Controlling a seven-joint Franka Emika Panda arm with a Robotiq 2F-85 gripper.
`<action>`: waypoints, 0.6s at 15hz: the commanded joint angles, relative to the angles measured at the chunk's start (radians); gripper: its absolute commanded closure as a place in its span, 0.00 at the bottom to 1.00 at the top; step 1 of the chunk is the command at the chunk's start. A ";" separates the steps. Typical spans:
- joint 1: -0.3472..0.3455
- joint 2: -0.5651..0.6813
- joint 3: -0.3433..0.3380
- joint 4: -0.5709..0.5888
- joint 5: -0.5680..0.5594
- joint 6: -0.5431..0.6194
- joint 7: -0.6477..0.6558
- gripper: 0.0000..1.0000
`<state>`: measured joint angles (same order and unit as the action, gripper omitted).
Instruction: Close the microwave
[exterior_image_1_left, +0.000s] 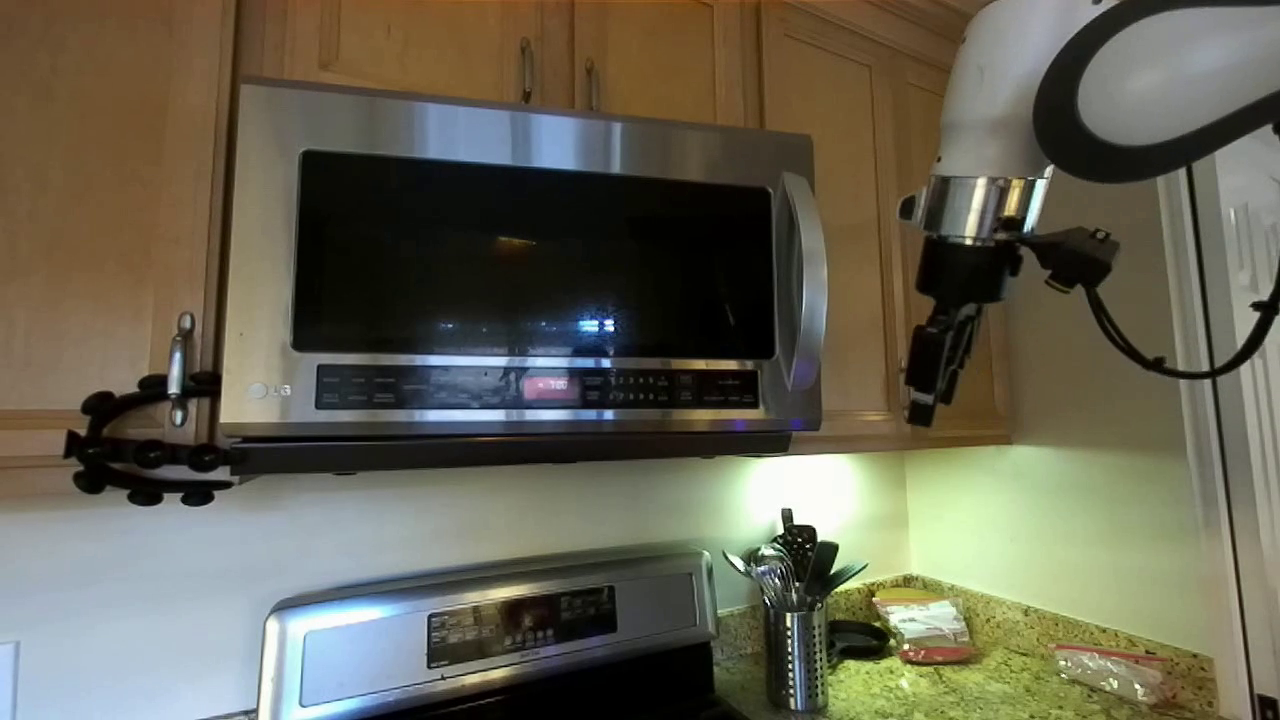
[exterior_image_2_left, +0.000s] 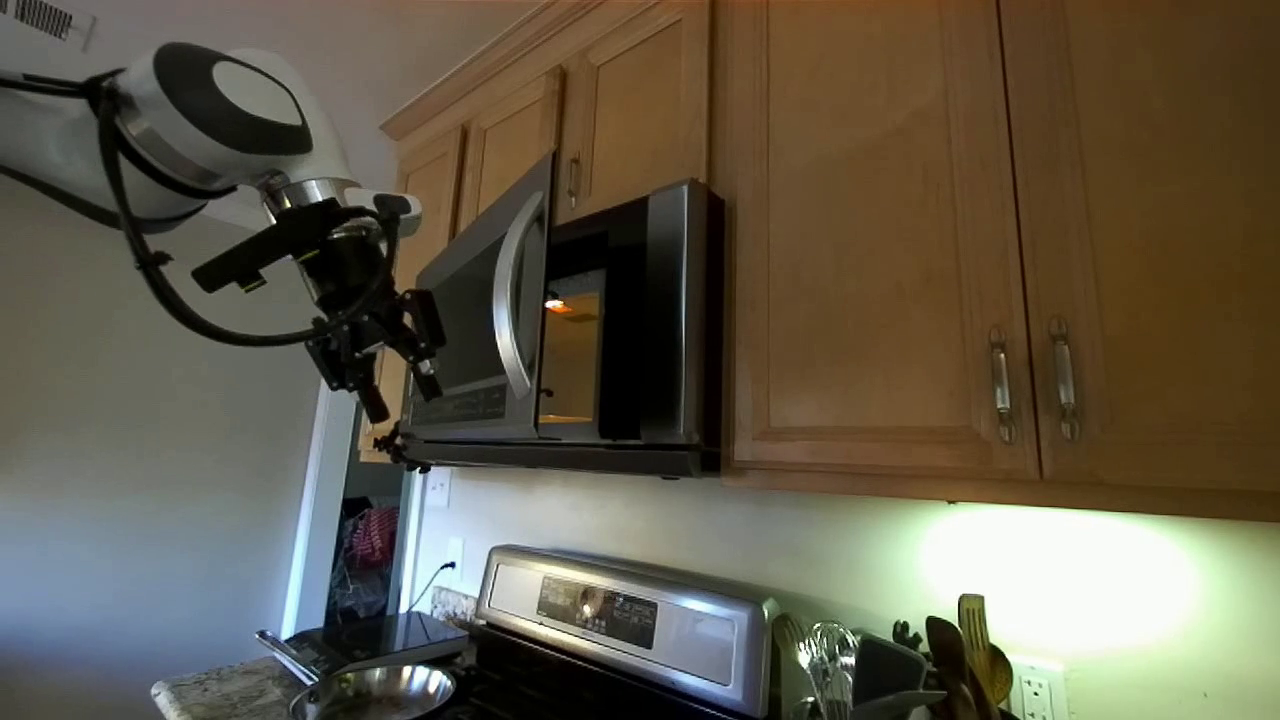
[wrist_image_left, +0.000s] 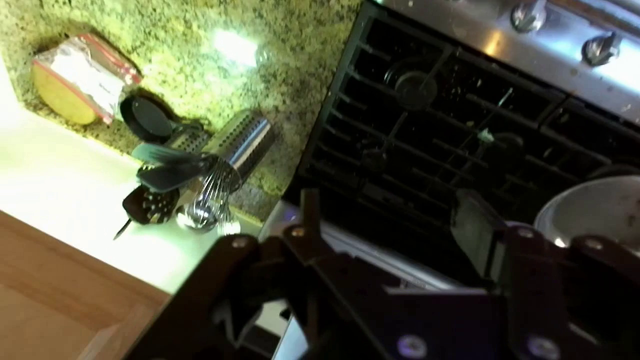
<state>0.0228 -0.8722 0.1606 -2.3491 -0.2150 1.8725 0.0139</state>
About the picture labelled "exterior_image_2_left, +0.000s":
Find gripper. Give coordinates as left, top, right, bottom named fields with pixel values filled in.
left=298, top=228, right=448, bottom=427

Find microwave door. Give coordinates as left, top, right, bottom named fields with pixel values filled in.
left=398, top=150, right=557, bottom=447

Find microwave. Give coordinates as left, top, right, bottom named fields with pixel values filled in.
left=398, top=150, right=727, bottom=479

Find black clamp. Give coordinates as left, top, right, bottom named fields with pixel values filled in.
left=374, top=424, right=433, bottom=475

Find red cloth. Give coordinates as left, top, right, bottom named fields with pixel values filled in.
left=345, top=505, right=400, bottom=573

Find small wooden cabinet door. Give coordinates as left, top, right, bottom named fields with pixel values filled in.
left=458, top=68, right=565, bottom=237
left=553, top=0, right=714, bottom=227

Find black portable cooktop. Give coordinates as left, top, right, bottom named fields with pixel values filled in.
left=283, top=611, right=472, bottom=683

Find steel frying pan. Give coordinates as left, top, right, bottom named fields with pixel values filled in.
left=254, top=628, right=460, bottom=720

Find stainless steel stove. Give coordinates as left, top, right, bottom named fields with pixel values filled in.
left=438, top=544, right=783, bottom=720

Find ceiling vent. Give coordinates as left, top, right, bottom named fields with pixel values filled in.
left=0, top=0, right=98, bottom=51

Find large wooden cabinet door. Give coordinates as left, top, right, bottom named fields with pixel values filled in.
left=998, top=0, right=1280, bottom=498
left=722, top=0, right=1043, bottom=482

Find metal slotted spoon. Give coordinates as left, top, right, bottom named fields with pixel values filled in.
left=771, top=612, right=819, bottom=720

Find metal whisk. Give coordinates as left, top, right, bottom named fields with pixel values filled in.
left=804, top=620, right=863, bottom=720

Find black spatula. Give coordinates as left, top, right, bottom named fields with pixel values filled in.
left=848, top=630, right=949, bottom=720

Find bundle of wooden spoons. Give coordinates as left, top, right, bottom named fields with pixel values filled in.
left=923, top=592, right=1017, bottom=720

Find microwave door handle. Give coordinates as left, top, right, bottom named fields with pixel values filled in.
left=491, top=189, right=550, bottom=402

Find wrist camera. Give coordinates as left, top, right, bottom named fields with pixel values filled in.
left=190, top=198, right=353, bottom=297

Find black cable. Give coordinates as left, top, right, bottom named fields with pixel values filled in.
left=404, top=560, right=458, bottom=614

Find wooden wall cabinets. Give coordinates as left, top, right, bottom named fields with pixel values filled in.
left=356, top=0, right=1280, bottom=524

